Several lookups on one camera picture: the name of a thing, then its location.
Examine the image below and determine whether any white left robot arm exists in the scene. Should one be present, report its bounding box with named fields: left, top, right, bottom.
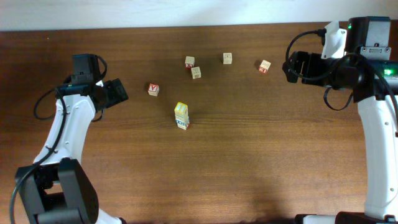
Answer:
left=9, top=54, right=128, bottom=223

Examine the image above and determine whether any plain K wooden block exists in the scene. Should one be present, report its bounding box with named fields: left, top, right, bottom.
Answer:
left=191, top=67, right=201, bottom=79

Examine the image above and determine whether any red letter A block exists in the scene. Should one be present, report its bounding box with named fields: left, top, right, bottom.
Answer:
left=147, top=83, right=159, bottom=96

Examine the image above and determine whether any red number 6 block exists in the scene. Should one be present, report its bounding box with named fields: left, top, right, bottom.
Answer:
left=177, top=124, right=189, bottom=130

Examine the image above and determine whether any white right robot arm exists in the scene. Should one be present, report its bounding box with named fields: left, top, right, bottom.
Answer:
left=282, top=16, right=397, bottom=223

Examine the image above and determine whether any yellow wooden block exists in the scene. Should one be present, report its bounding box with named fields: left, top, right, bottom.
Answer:
left=174, top=102, right=188, bottom=117

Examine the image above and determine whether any blue edged X block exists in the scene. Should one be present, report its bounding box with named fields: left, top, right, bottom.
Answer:
left=175, top=119, right=189, bottom=128

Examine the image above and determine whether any green wooden block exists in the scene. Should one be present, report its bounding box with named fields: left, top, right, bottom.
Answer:
left=175, top=114, right=189, bottom=123

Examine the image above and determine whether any red X wooden block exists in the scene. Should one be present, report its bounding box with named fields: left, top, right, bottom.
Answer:
left=185, top=56, right=195, bottom=68

